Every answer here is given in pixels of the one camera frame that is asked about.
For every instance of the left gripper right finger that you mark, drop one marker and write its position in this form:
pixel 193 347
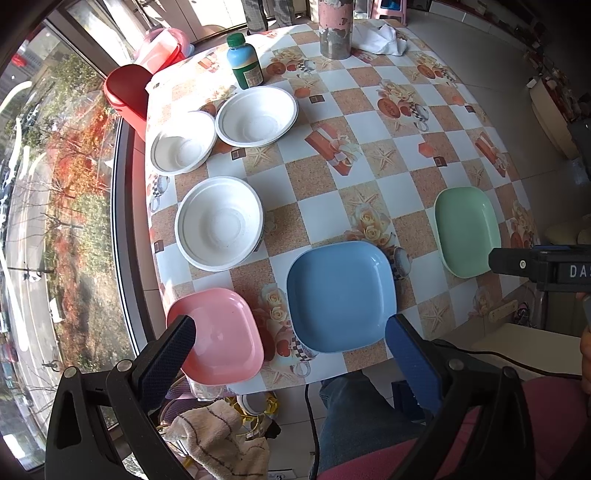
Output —
pixel 501 444

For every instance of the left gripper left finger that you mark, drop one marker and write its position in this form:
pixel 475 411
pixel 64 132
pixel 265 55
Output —
pixel 138 387

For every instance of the green square plate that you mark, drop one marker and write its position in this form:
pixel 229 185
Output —
pixel 467 230

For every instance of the pink square plate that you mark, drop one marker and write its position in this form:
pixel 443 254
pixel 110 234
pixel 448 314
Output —
pixel 227 348

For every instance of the white paper bowl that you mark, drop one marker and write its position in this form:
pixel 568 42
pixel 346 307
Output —
pixel 219 223
pixel 256 117
pixel 184 143

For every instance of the blue square plate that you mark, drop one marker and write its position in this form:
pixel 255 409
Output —
pixel 341 296

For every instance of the cream cushioned seat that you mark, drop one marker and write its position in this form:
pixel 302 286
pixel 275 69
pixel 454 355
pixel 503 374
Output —
pixel 548 351

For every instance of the beige striped towel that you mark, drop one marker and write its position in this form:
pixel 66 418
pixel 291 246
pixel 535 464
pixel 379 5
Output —
pixel 209 444

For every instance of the blue jeans leg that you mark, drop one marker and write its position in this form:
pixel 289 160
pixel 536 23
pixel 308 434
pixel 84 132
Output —
pixel 363 436

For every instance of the checkered floral tablecloth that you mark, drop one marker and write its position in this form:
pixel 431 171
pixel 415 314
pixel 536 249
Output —
pixel 377 138

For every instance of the white crumpled cloth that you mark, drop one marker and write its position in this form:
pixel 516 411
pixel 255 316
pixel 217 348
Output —
pixel 383 40

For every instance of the red plastic stool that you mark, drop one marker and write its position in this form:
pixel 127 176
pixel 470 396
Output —
pixel 124 89

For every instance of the pink metal canister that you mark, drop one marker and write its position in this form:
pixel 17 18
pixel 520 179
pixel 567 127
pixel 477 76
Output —
pixel 335 23

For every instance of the pink plastic stool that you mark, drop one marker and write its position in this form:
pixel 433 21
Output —
pixel 162 48

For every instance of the green blue bottle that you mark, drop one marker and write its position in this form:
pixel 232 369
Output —
pixel 244 62

